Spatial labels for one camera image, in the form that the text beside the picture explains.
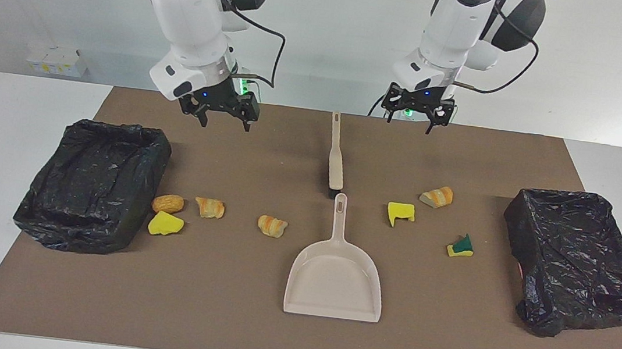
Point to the black bag-lined bin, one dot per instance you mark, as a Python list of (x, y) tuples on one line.
[(93, 185), (577, 257)]

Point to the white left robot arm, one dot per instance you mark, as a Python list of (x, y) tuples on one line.
[(456, 27)]

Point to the pale bread chunk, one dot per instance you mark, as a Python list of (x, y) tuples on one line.
[(436, 197)]

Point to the beige hand brush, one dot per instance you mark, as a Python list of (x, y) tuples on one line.
[(336, 166)]

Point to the notched yellow sponge piece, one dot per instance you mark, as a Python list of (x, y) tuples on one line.
[(400, 210)]

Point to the brown potato piece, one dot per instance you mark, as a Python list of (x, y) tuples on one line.
[(168, 204)]

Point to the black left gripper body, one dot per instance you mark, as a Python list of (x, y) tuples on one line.
[(420, 98)]

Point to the brown table mat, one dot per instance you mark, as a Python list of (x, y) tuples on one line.
[(214, 304)]

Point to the orange striped croissant piece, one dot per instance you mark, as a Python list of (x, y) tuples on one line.
[(272, 226), (210, 208)]

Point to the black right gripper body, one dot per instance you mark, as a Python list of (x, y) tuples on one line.
[(217, 96)]

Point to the white power strip box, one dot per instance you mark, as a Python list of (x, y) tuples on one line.
[(54, 60)]

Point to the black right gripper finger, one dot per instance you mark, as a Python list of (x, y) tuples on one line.
[(193, 105), (249, 108)]

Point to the beige plastic dustpan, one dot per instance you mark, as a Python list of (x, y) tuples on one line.
[(334, 282)]

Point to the green and yellow sponge piece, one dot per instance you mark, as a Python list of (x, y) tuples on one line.
[(462, 247)]

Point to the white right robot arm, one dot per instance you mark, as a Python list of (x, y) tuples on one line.
[(188, 14)]

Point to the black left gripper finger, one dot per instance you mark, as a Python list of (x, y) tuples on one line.
[(393, 99), (444, 113)]

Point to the plain yellow sponge piece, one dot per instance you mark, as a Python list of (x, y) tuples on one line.
[(165, 224)]

